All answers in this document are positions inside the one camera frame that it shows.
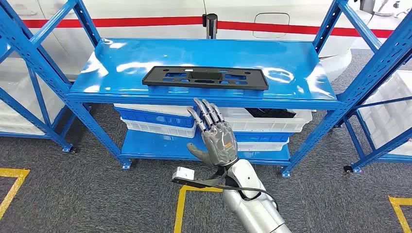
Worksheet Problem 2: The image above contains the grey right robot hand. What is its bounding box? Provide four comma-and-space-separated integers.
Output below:
187, 98, 239, 168

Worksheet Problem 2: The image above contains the black plastic bracket panel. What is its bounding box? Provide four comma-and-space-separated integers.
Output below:
142, 66, 269, 91
245, 108, 297, 119

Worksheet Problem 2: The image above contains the blue metal shelf rack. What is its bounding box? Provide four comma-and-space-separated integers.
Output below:
0, 33, 78, 154
0, 0, 412, 179
334, 95, 412, 174

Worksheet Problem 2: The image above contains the red barrier belt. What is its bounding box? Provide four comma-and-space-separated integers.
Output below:
22, 17, 395, 38

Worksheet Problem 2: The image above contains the white car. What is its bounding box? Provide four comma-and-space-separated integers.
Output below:
0, 0, 412, 83

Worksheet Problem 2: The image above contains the white plastic crate stack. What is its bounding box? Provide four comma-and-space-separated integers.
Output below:
359, 70, 412, 157

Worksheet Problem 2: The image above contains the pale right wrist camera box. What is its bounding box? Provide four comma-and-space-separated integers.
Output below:
171, 166, 195, 183

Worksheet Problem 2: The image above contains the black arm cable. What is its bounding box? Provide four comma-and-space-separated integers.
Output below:
212, 167, 279, 211

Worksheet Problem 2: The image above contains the black stanchion post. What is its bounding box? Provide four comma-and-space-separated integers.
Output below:
202, 13, 219, 40

